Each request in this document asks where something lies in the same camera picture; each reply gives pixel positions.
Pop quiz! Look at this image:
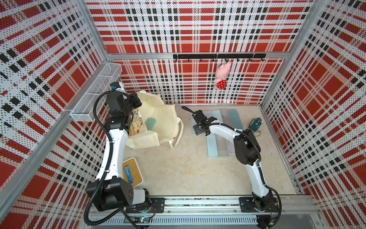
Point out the light blue slim pencil case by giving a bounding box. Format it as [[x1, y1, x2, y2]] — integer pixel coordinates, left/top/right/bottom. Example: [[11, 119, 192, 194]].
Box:
[[213, 110, 223, 123]]

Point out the cream floral canvas bag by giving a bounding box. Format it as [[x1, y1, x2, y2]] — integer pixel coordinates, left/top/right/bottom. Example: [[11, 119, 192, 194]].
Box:
[[126, 91, 184, 149]]

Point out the teal lid white pencil case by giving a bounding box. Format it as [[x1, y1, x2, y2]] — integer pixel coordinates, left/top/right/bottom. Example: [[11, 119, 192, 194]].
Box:
[[191, 117, 204, 135]]

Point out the frosted translucent pencil case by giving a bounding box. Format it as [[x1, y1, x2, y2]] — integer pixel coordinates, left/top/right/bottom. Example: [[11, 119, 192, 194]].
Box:
[[215, 135, 229, 157]]

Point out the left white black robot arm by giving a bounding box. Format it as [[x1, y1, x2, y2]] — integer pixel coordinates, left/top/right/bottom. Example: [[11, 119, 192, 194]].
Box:
[[83, 82, 153, 226]]

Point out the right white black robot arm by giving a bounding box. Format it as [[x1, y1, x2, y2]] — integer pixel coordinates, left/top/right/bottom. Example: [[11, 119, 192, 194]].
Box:
[[182, 106, 282, 214]]

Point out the light blue box in bag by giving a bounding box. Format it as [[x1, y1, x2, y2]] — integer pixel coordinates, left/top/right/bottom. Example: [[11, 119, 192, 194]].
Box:
[[145, 117, 157, 131]]

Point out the pink plush pig toy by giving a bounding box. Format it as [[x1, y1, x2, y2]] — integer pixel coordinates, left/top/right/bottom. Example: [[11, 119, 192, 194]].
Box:
[[214, 62, 232, 90]]

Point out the teal alarm clock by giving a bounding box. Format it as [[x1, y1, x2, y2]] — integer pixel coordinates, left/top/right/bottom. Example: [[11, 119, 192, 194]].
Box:
[[249, 117, 262, 132]]

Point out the white box wooden lid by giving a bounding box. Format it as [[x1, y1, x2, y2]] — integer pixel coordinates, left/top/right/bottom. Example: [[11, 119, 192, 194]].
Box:
[[122, 157, 144, 189]]

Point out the blue pen in box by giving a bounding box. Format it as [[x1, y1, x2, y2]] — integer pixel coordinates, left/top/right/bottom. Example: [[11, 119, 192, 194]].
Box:
[[124, 166, 134, 184]]

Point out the white wire mesh shelf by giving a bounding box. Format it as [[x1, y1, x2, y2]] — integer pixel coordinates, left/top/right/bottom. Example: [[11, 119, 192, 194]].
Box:
[[69, 63, 122, 122]]

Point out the black wall hook rail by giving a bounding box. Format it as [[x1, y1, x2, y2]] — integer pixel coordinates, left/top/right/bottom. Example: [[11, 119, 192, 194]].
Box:
[[173, 53, 267, 60]]

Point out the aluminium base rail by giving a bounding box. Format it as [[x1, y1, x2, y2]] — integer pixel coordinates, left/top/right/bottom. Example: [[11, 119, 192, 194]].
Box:
[[82, 195, 322, 229]]

